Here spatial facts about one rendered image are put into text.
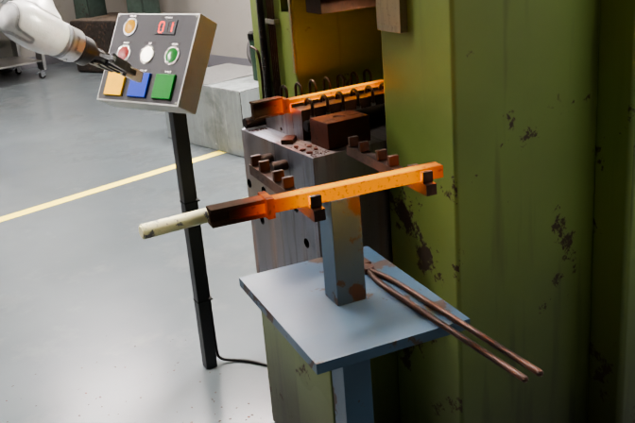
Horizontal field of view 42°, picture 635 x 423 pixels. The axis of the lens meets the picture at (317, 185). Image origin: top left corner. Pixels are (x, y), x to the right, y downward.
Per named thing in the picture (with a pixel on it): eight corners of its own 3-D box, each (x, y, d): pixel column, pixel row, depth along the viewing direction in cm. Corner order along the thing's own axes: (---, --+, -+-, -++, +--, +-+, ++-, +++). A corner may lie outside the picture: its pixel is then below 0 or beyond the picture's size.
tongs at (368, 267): (545, 376, 127) (545, 369, 127) (523, 384, 125) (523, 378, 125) (351, 253, 178) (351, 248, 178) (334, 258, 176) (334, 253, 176)
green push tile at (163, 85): (168, 99, 233) (174, 74, 234) (150, 97, 237) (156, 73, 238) (172, 101, 235) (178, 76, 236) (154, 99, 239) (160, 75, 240)
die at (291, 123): (303, 141, 204) (300, 107, 201) (266, 126, 221) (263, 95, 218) (437, 109, 224) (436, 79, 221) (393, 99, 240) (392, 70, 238)
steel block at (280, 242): (326, 330, 203) (312, 158, 189) (256, 279, 235) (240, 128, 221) (497, 268, 229) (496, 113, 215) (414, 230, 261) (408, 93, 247)
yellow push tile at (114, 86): (119, 95, 245) (125, 71, 245) (102, 94, 249) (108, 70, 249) (124, 96, 246) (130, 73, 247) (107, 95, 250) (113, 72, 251)
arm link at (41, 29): (76, 42, 200) (65, 2, 205) (24, 19, 187) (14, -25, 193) (46, 67, 204) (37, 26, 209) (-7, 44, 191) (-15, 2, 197)
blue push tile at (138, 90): (143, 97, 239) (150, 72, 240) (125, 96, 243) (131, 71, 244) (148, 99, 241) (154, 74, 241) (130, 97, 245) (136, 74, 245)
